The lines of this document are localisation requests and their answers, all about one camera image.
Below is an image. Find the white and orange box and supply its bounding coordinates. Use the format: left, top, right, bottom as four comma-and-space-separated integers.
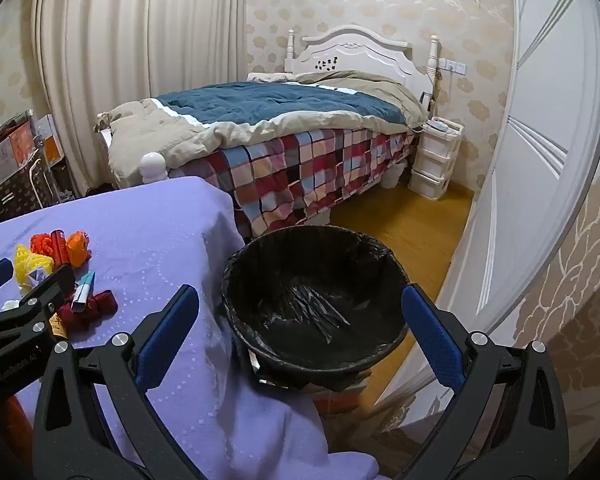
34, 114, 65, 163

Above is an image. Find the storage rack with boxes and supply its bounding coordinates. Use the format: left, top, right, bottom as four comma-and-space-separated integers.
0, 157, 56, 221

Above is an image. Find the large orange plastic bag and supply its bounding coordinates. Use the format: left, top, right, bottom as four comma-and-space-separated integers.
66, 230, 92, 266

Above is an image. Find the red bottle with black cap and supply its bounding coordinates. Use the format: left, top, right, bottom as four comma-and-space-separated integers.
50, 230, 70, 266

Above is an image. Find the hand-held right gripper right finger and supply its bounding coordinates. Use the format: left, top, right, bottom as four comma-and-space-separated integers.
401, 284, 571, 480

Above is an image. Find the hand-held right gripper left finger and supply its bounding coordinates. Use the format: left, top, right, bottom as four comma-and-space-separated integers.
31, 284, 201, 480

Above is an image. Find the small white bucket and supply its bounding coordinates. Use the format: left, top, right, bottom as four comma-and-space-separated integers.
382, 160, 408, 190

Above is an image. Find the orange-red foam net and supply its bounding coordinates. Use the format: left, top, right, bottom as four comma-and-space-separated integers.
31, 232, 56, 261

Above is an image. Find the bed with plaid sheet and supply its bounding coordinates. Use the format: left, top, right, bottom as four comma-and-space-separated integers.
139, 27, 441, 226

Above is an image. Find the cardboard box with orange label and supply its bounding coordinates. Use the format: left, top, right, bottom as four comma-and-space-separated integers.
0, 122, 36, 191

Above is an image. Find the purple tablecloth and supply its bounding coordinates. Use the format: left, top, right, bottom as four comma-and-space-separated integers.
0, 176, 381, 480

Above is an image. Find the checked bed sheet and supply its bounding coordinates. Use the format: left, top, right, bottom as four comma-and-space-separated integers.
167, 127, 416, 238

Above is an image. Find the dark red cloth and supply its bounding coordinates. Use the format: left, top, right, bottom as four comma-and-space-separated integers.
55, 290, 118, 333

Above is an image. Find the white tube with teal cap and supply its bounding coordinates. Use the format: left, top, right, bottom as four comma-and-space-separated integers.
71, 271, 97, 313

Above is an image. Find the black lined trash bin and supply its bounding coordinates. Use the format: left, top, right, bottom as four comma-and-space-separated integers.
221, 225, 412, 391

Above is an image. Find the tan paper wrapper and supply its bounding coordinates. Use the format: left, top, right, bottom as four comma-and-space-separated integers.
47, 312, 71, 341

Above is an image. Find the blue and beige quilt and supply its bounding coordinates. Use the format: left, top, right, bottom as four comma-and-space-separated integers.
94, 71, 428, 173

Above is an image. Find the white panelled door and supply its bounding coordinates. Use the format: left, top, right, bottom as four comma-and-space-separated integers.
380, 0, 600, 411

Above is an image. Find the yellow foam net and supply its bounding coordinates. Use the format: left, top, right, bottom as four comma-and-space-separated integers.
12, 243, 56, 291

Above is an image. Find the white plastic drawer unit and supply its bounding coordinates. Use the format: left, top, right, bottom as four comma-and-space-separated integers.
409, 116, 463, 202

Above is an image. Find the cream striped curtain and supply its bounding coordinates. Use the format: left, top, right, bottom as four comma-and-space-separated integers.
32, 0, 248, 191

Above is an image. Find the beige pillow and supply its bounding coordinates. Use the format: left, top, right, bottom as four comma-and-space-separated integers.
246, 71, 296, 83

